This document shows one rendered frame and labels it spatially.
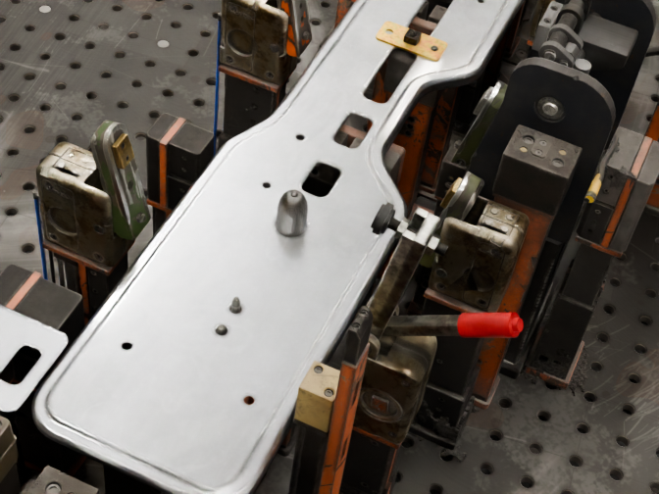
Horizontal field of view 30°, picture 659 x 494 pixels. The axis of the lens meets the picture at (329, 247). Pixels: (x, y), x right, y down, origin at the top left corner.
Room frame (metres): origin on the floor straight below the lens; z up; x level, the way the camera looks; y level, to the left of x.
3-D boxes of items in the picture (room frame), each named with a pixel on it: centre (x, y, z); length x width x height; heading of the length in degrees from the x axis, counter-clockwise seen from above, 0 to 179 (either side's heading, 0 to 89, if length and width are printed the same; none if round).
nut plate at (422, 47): (1.18, -0.06, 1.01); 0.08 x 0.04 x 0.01; 72
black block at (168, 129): (0.97, 0.19, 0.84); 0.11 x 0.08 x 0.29; 72
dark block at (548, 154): (0.90, -0.20, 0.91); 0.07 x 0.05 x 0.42; 72
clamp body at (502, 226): (0.84, -0.16, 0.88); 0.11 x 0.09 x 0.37; 72
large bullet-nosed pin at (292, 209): (0.85, 0.04, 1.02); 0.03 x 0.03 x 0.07
